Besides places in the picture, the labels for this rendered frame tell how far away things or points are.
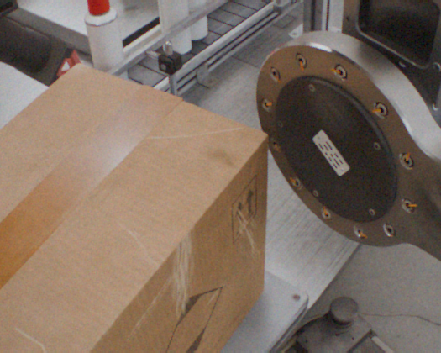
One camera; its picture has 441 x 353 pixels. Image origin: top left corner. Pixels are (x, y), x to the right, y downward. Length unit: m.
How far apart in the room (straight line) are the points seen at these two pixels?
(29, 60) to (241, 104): 0.40
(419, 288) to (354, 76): 1.41
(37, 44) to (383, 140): 0.50
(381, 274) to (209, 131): 1.33
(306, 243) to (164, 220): 0.37
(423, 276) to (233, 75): 1.01
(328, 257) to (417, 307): 0.99
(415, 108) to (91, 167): 0.28
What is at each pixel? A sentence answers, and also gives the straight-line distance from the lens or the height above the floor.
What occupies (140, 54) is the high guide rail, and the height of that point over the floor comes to 0.96.
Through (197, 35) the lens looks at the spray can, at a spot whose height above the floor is 0.89.
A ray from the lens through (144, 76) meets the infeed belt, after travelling 1.01.
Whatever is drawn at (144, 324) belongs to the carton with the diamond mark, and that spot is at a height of 1.08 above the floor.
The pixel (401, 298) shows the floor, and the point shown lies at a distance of 1.77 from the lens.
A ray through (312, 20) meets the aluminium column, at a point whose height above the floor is 0.87.
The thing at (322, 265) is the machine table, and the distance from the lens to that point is 0.79.
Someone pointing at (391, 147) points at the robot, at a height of 1.18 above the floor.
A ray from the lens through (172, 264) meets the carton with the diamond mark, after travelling 0.46.
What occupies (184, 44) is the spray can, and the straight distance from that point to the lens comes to 1.03.
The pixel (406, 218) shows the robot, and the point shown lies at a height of 1.12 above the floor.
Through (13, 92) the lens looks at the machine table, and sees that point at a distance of 1.15.
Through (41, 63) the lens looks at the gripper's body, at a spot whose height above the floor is 1.05.
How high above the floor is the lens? 1.48
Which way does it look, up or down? 47 degrees down
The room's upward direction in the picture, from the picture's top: 4 degrees counter-clockwise
